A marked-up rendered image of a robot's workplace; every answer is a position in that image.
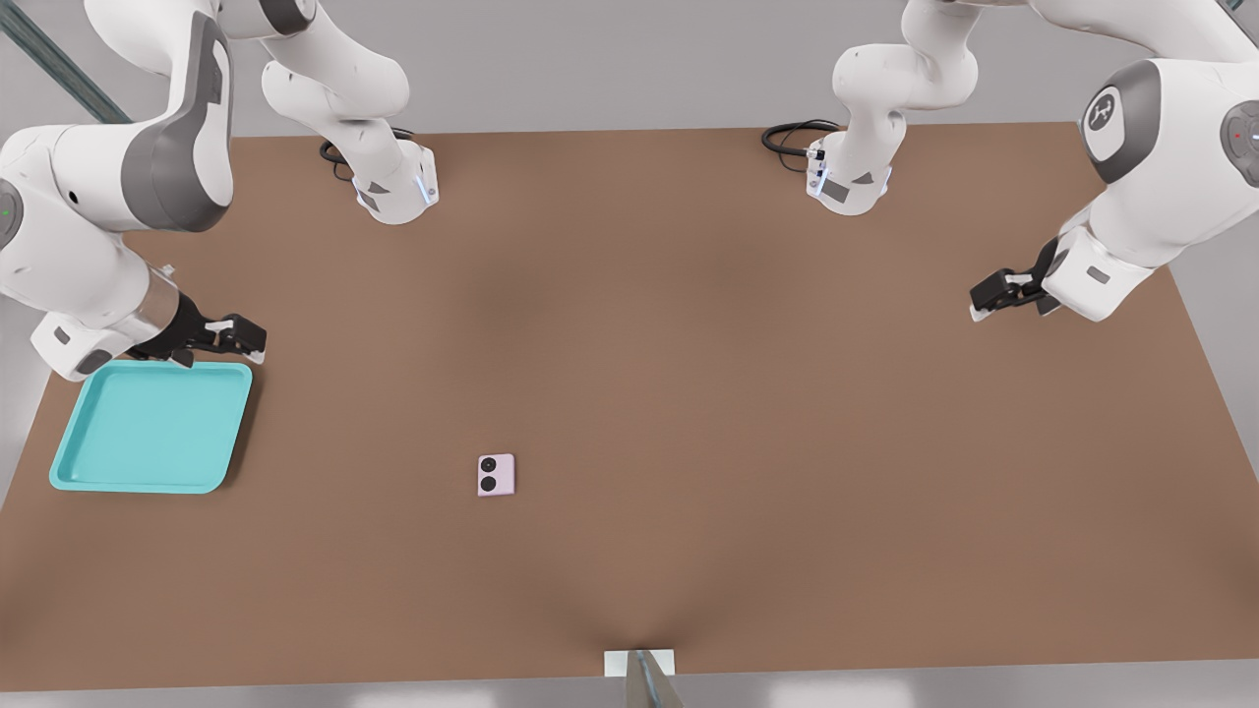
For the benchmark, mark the pale blue-green tray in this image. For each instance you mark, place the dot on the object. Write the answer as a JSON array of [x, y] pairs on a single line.
[[152, 426]]

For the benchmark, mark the pale lilac phone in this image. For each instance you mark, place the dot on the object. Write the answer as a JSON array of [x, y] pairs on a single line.
[[496, 475]]

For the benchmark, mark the silver frame post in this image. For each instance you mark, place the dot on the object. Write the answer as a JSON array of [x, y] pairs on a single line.
[[646, 678], [59, 64]]

